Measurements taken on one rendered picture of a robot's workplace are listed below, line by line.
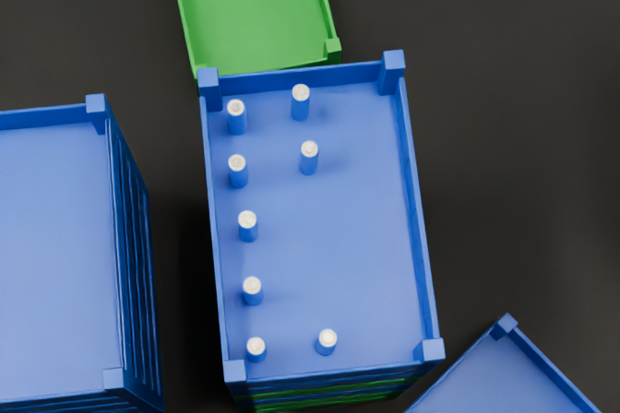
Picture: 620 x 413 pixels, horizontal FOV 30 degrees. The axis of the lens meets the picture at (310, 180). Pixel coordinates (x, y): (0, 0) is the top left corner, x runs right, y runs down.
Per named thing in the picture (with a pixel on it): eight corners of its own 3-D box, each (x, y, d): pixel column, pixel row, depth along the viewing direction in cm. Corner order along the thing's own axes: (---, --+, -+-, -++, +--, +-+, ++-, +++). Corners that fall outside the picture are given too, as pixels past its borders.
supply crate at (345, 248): (201, 95, 118) (195, 67, 111) (396, 76, 119) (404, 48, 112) (227, 390, 111) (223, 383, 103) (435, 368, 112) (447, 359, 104)
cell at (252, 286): (244, 288, 113) (241, 276, 107) (262, 286, 113) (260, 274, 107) (244, 306, 113) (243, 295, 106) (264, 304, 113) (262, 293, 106)
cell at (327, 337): (315, 337, 112) (316, 328, 106) (334, 336, 112) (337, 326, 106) (316, 356, 111) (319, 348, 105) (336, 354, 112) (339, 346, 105)
